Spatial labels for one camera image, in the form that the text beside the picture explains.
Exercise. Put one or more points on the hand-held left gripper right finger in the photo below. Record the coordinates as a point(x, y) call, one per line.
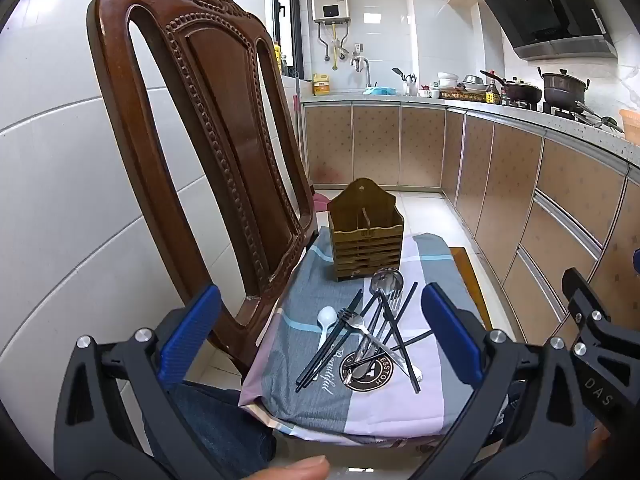
point(450, 332)

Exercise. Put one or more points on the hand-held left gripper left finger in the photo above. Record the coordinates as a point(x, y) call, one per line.
point(192, 327)

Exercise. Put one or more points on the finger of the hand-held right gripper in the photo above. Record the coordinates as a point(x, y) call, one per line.
point(600, 360)

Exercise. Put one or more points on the black chopstick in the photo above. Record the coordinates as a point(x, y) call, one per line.
point(417, 338)
point(320, 367)
point(311, 365)
point(407, 300)
point(400, 342)

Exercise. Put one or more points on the silver metal fork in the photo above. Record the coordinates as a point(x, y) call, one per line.
point(395, 297)
point(357, 325)

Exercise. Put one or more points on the brown slatted utensil holder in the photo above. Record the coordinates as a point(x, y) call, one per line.
point(365, 250)

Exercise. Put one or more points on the white plastic spoon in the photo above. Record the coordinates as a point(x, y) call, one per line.
point(327, 316)

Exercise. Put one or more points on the person's left hand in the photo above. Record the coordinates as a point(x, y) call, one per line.
point(295, 470)

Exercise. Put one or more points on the person's leg in jeans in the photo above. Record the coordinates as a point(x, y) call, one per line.
point(240, 435)

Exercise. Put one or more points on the grey and lilac printed cloth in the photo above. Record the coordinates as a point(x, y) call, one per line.
point(310, 410)

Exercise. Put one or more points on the brown kitchen cabinets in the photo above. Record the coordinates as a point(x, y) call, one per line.
point(505, 185)

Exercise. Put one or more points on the speckled kitchen countertop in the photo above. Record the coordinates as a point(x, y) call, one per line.
point(550, 130)

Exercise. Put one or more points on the patterned brown box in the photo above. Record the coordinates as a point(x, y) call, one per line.
point(462, 95)

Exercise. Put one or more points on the metal ladle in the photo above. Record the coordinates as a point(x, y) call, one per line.
point(600, 121)

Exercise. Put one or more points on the orange plastic basket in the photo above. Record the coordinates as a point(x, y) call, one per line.
point(631, 120)

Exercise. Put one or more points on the dark sauce bottles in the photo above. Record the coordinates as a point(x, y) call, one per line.
point(493, 94)

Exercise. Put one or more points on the carved brown wooden chair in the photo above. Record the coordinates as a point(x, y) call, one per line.
point(215, 85)

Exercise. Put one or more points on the gas stove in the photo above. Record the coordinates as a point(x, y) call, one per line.
point(560, 111)

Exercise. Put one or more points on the white counter utensil cup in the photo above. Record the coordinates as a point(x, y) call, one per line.
point(411, 87)

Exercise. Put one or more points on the black wok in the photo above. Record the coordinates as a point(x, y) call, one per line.
point(522, 92)

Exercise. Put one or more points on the metal basin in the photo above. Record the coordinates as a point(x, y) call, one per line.
point(475, 82)

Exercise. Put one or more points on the blue sink tray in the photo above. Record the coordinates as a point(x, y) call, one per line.
point(378, 91)

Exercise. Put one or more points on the stack of white bowls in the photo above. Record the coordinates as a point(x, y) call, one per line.
point(448, 80)

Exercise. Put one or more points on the dark cooking pot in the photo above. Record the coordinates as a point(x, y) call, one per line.
point(562, 90)

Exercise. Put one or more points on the yellow oil bottle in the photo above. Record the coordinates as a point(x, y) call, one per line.
point(321, 85)

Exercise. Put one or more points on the chrome kitchen faucet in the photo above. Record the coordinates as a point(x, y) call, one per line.
point(361, 65)

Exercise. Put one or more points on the slim yellow bottle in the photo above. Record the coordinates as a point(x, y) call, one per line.
point(277, 55)

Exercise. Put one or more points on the water heater pipes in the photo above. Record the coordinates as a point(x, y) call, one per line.
point(332, 45)

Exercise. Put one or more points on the dark framed window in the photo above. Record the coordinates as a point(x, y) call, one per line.
point(290, 10)

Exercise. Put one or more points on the black range hood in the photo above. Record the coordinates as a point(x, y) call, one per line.
point(545, 5)

